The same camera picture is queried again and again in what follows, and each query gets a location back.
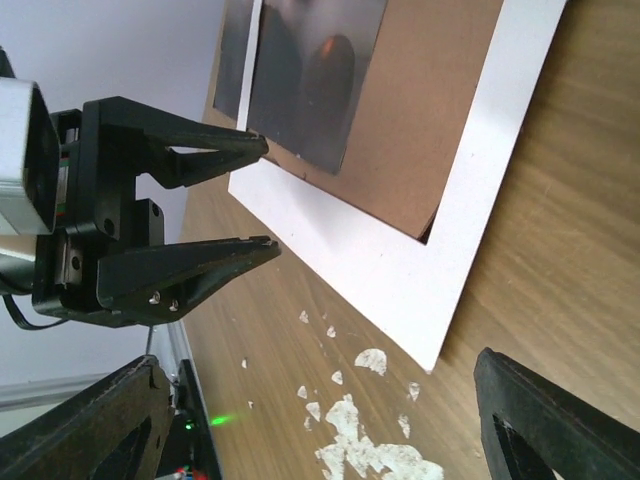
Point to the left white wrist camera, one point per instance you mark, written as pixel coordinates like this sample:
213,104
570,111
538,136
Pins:
30,156

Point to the white paint flake cluster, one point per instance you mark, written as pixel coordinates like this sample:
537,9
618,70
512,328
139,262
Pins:
324,403

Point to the aluminium front rail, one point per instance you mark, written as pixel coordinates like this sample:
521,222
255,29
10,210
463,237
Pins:
169,343

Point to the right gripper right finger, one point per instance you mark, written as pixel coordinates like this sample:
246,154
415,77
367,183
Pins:
533,429

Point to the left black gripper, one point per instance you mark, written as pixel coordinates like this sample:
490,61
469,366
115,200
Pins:
98,267

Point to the brown cardboard backing sheet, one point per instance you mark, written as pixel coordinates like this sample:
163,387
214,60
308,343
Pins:
411,112

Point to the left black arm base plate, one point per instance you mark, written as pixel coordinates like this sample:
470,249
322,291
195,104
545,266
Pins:
189,451

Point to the white photo mat board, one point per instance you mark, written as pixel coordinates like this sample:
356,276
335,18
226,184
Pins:
410,290

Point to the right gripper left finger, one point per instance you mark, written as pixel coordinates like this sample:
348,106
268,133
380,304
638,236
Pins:
114,429

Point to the dark landscape photo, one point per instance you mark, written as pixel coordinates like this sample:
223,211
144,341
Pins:
312,59

